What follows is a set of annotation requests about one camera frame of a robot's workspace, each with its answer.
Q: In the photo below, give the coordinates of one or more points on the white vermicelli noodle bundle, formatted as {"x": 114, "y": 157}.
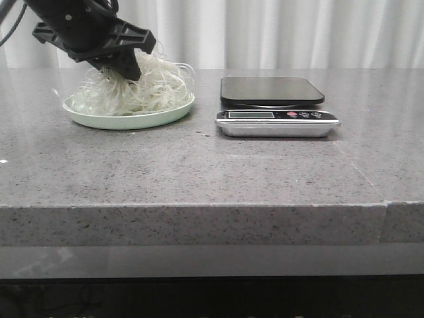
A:
{"x": 163, "y": 85}

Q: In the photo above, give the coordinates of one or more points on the silver digital kitchen scale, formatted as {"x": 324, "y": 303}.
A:
{"x": 273, "y": 107}

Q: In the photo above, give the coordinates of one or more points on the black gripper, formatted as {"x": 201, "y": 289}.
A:
{"x": 91, "y": 31}

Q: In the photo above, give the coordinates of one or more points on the light green round plate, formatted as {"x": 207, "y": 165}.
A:
{"x": 129, "y": 122}

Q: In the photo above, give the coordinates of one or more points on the white pleated curtain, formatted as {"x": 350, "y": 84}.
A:
{"x": 284, "y": 34}

